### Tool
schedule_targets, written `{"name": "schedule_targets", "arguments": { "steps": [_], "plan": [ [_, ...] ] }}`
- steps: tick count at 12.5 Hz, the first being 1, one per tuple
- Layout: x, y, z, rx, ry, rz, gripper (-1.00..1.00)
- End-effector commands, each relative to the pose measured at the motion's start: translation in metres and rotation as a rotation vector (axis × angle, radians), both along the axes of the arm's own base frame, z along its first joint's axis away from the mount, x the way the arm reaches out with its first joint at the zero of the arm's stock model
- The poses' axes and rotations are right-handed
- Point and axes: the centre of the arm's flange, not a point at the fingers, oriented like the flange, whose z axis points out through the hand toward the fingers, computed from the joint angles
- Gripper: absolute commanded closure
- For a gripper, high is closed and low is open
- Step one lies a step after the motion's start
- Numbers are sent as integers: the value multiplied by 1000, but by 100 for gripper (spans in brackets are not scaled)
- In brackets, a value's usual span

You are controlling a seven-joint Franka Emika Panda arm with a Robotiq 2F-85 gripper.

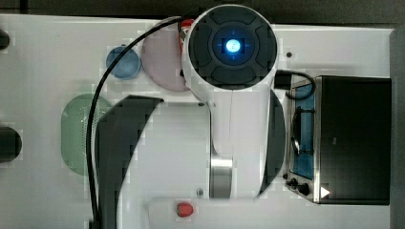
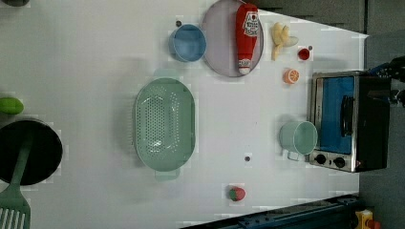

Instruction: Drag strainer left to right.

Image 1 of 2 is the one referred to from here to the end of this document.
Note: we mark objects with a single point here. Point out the blue cup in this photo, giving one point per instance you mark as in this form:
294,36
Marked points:
127,67

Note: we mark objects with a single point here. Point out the red ketchup bottle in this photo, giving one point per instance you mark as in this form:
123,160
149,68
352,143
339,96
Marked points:
183,27

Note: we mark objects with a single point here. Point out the pink round plate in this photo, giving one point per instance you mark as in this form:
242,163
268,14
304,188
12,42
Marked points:
161,59

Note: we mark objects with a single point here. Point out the green oval strainer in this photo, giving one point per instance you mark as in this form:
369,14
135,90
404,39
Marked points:
74,120

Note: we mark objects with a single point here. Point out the black toaster oven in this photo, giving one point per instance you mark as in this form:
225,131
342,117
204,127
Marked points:
339,143

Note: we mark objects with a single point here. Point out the black cylinder at edge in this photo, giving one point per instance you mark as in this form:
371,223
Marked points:
4,40

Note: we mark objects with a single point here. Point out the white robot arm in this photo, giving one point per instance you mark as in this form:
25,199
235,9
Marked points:
229,61

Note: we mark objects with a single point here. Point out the black cylinder post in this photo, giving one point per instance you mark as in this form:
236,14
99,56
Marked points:
10,144

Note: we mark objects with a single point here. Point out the red strawberry toy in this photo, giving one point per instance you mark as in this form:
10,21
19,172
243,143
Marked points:
184,209

